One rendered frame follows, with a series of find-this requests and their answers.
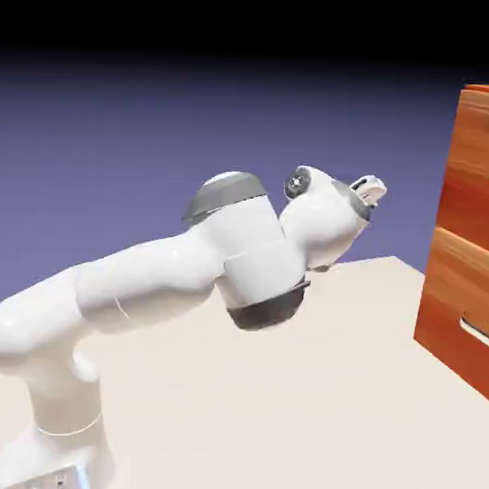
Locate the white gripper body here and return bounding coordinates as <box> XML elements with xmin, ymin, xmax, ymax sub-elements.
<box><xmin>348</xmin><ymin>173</ymin><xmax>390</xmax><ymax>210</ymax></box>

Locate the wooden drawer front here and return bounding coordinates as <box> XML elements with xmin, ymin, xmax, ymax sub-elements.
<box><xmin>435</xmin><ymin>87</ymin><xmax>489</xmax><ymax>257</ymax></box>
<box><xmin>411</xmin><ymin>226</ymin><xmax>489</xmax><ymax>403</ymax></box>

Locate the brown wooden cabinet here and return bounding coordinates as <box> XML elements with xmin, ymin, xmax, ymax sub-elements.
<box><xmin>410</xmin><ymin>80</ymin><xmax>489</xmax><ymax>405</ymax></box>

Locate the silver drawer handle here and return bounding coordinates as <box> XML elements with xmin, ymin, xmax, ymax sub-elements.
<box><xmin>458</xmin><ymin>315</ymin><xmax>489</xmax><ymax>353</ymax></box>

